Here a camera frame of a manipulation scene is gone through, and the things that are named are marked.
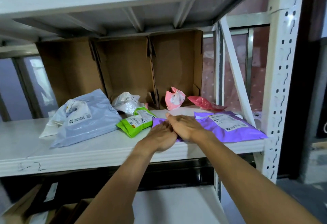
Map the person's left hand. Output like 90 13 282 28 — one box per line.
134 120 178 153

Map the person's right hand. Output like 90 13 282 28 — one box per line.
165 113 218 143

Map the purple mailer bag front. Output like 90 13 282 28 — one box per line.
151 118 184 142

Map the purple mailer bag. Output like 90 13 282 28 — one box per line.
193 111 268 143
151 118 184 142

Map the red mailer bag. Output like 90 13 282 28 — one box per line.
187 96 228 112

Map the green mailer bag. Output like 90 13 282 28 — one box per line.
116 106 157 139

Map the large grey-blue mailer bag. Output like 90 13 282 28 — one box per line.
50 88 123 148

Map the person's right forearm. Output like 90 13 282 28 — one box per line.
199 135 321 224

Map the person's left forearm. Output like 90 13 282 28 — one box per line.
75 144 156 224

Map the white metal shelf rack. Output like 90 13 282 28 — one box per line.
0 0 307 224

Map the open brown cardboard box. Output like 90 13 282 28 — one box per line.
148 30 204 110
35 38 105 107
89 37 156 109

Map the black package with white label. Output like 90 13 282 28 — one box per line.
30 180 61 214

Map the cardboard carton with white label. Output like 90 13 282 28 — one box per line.
25 210 56 224

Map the black device with white ring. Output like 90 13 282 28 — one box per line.
315 119 327 139

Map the metal window frame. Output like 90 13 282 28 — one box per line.
0 52 58 122

